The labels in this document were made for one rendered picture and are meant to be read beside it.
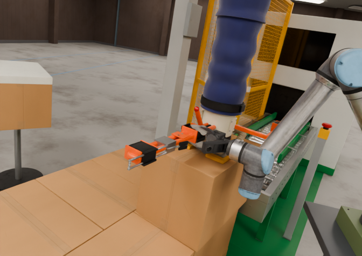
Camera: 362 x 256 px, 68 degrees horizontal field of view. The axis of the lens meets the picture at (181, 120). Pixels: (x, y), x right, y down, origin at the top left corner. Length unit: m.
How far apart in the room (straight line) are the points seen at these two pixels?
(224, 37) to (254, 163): 0.59
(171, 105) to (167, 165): 1.63
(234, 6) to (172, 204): 0.95
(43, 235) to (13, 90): 1.14
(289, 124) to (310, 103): 0.11
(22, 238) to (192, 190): 0.77
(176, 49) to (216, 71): 1.52
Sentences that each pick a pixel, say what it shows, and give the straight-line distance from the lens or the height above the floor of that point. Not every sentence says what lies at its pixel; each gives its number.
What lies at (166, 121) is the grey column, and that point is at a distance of 2.95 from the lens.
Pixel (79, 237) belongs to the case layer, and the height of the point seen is 0.54.
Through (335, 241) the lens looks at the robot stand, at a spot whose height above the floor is 0.75.
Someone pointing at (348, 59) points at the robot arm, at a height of 1.50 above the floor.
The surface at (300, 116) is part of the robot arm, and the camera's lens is 1.18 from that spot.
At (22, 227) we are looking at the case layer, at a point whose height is 0.54.
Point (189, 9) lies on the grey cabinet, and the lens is 2.74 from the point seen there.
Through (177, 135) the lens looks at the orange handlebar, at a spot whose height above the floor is 1.09.
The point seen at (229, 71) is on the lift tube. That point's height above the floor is 1.36.
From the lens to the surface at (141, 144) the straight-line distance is 0.98.
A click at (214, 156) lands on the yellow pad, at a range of 1.33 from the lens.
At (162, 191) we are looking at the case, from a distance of 1.37.
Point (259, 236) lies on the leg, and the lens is 2.49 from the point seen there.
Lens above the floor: 1.50
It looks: 18 degrees down
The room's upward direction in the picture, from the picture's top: 10 degrees clockwise
